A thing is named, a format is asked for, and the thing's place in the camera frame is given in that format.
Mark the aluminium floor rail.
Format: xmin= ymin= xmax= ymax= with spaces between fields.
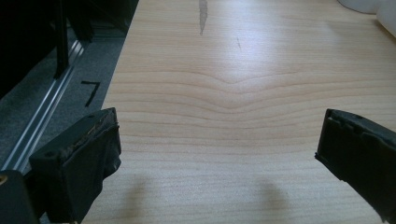
xmin=0 ymin=39 xmax=85 ymax=174

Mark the black tape mark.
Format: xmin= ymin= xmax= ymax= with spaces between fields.
xmin=80 ymin=80 xmax=102 ymax=108

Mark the black metal stand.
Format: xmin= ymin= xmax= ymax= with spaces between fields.
xmin=52 ymin=0 xmax=71 ymax=80

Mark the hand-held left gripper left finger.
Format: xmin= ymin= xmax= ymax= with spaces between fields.
xmin=28 ymin=106 xmax=122 ymax=224

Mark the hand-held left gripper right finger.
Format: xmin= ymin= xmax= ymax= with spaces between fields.
xmin=314 ymin=107 xmax=396 ymax=224

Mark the white object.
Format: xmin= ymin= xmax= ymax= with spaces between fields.
xmin=375 ymin=0 xmax=396 ymax=39

